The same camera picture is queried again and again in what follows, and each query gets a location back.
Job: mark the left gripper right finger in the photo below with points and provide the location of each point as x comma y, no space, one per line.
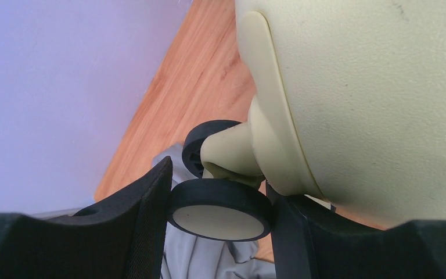
311,241

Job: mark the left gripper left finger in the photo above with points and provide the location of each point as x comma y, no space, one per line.
121,236

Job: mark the grey crumpled cloth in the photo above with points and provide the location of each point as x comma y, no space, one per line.
207,258

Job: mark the cream suitcase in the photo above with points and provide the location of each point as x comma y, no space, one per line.
350,109

